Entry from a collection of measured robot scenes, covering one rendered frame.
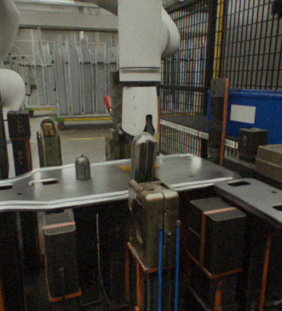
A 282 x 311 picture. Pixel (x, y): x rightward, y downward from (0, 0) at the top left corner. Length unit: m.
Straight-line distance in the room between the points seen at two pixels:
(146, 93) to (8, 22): 0.51
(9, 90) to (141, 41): 0.60
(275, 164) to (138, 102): 0.30
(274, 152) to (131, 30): 0.37
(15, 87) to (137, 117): 0.59
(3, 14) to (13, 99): 0.27
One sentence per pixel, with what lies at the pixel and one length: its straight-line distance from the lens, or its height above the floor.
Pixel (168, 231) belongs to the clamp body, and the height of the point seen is 0.99.
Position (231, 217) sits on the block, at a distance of 0.54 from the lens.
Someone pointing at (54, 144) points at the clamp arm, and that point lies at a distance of 0.78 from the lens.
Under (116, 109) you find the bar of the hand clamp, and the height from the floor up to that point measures 1.12.
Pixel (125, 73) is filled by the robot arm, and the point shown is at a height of 1.21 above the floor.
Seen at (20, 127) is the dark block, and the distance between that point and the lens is 0.81.
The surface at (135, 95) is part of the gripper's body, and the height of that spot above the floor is 1.17.
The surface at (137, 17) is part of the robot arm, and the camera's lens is 0.63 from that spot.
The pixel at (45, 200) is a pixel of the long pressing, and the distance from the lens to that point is 0.56.
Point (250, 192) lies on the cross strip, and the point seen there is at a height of 1.00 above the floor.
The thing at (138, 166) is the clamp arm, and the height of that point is 1.07.
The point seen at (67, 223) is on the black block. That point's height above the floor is 0.99.
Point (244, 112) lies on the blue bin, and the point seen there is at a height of 1.10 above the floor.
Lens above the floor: 1.21
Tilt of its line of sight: 15 degrees down
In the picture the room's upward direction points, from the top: straight up
